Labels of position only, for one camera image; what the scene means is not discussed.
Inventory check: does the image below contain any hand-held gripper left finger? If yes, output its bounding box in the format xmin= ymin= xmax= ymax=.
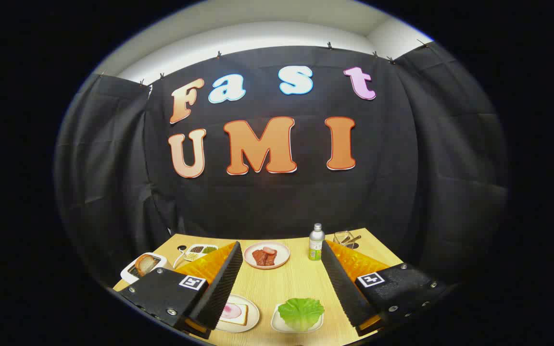
xmin=117 ymin=241 xmax=244 ymax=340

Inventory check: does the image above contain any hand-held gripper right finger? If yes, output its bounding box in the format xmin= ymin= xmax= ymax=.
xmin=320 ymin=239 xmax=451 ymax=337

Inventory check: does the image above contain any green lettuce leaf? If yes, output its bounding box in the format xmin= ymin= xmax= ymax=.
xmin=278 ymin=297 xmax=325 ymax=331

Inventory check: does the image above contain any toasted bread slice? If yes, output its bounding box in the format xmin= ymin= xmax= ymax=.
xmin=135 ymin=255 xmax=158 ymax=277

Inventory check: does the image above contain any white divided dish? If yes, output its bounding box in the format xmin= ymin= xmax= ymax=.
xmin=183 ymin=244 xmax=219 ymax=262

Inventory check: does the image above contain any bread slice with crust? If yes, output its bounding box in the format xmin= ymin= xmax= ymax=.
xmin=219 ymin=303 xmax=249 ymax=326

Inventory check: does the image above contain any round white plate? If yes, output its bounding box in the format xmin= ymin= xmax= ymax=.
xmin=214 ymin=293 xmax=260 ymax=333

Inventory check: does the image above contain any green label bottle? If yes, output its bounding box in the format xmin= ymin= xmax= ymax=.
xmin=308 ymin=223 xmax=326 ymax=261

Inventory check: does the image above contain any red-brown meat piece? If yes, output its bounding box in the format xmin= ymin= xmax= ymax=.
xmin=252 ymin=247 xmax=277 ymax=267

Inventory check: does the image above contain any pink plate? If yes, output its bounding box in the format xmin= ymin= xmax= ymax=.
xmin=244 ymin=241 xmax=290 ymax=270

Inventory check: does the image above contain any white rounded square dish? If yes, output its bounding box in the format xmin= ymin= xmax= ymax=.
xmin=271 ymin=300 xmax=325 ymax=334

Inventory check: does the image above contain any white toaster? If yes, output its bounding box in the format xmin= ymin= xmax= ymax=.
xmin=120 ymin=252 xmax=174 ymax=285

